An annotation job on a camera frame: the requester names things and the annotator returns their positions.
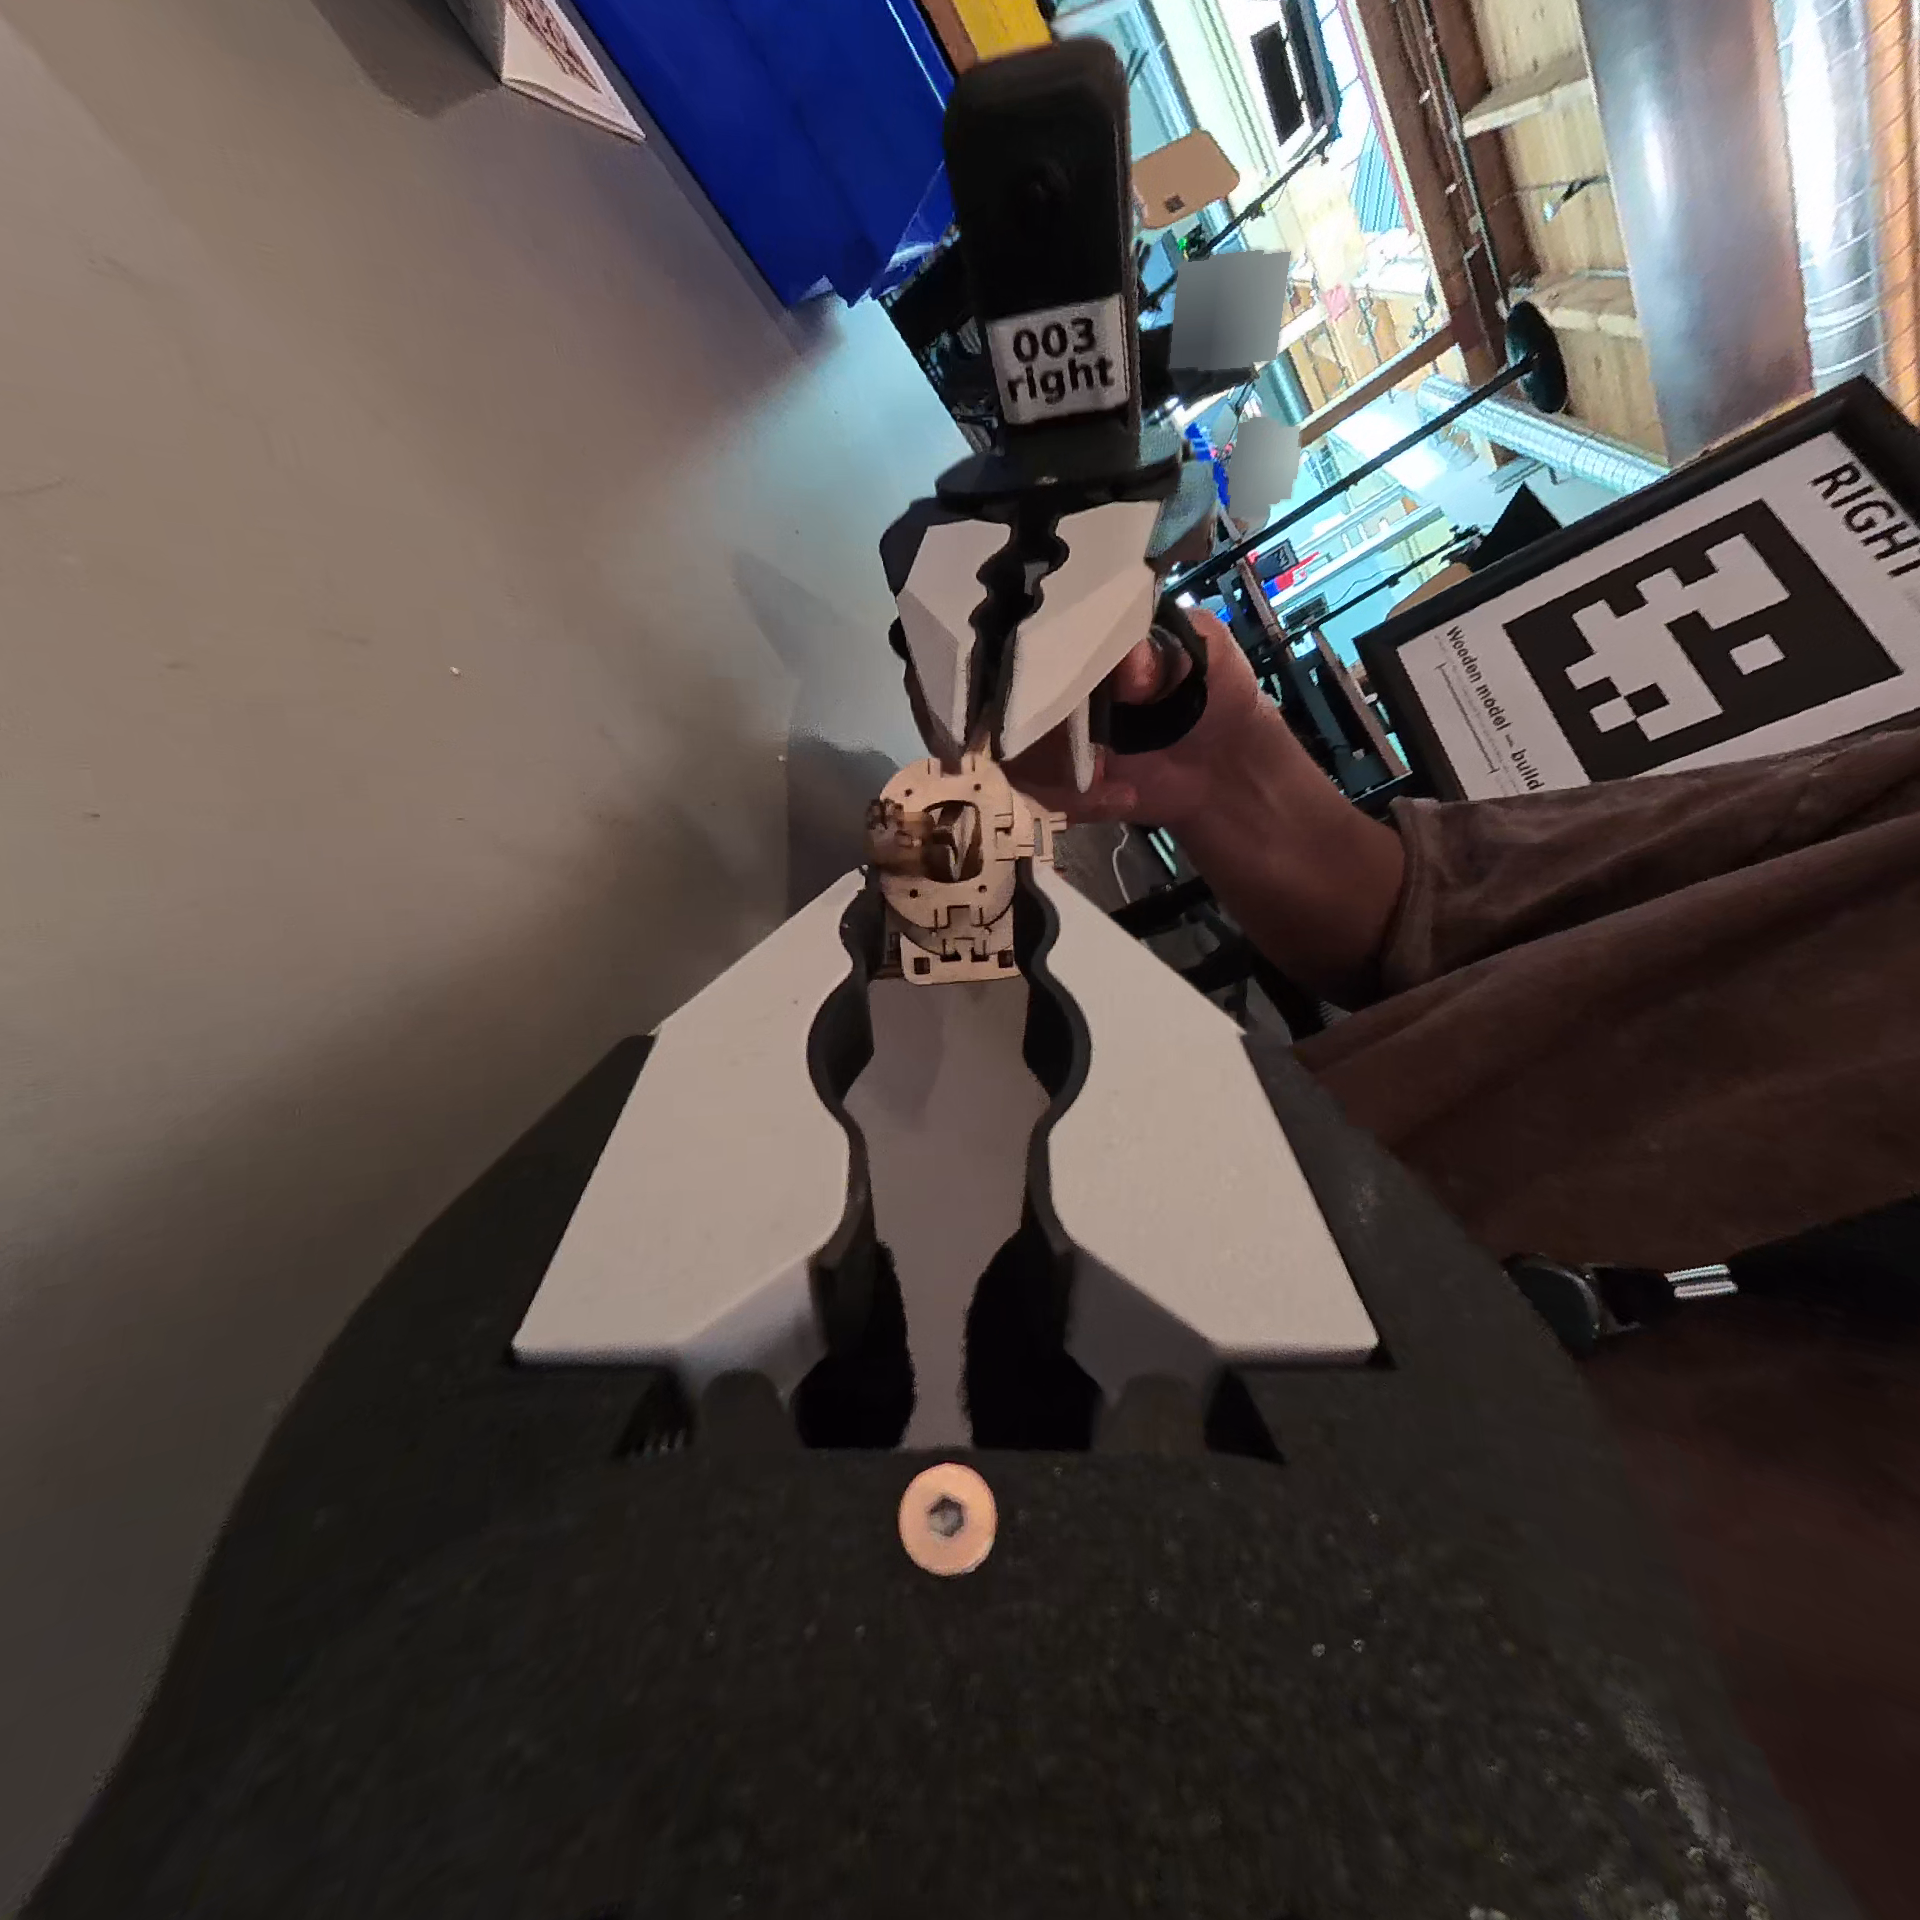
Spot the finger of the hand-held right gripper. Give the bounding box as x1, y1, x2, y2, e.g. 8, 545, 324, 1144
897, 511, 1005, 761
991, 504, 1161, 770

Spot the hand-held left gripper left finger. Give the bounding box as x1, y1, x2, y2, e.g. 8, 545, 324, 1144
509, 876, 873, 1407

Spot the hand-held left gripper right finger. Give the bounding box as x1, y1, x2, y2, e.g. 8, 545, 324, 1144
1025, 868, 1377, 1409

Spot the wooden model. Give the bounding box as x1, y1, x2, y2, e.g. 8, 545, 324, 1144
863, 757, 1073, 989

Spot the person's right hand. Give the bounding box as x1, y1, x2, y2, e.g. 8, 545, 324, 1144
1056, 619, 1329, 846

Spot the tan cardboard piece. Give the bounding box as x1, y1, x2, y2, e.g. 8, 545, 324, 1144
1129, 129, 1246, 231

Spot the black light panel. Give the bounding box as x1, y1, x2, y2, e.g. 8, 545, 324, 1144
1252, 0, 1349, 163

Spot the blue plastic bin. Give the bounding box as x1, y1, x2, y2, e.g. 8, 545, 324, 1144
573, 0, 965, 309

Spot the black floor lamp stand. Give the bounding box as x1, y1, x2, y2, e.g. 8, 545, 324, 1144
1169, 299, 1572, 591

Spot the black framed marker sign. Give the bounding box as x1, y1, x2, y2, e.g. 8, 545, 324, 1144
1357, 374, 1920, 805

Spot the small silver duct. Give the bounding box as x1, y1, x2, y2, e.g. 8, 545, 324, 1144
1415, 374, 1678, 492

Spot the silver spiral air duct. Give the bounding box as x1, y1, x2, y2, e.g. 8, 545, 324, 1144
1776, 0, 1920, 396

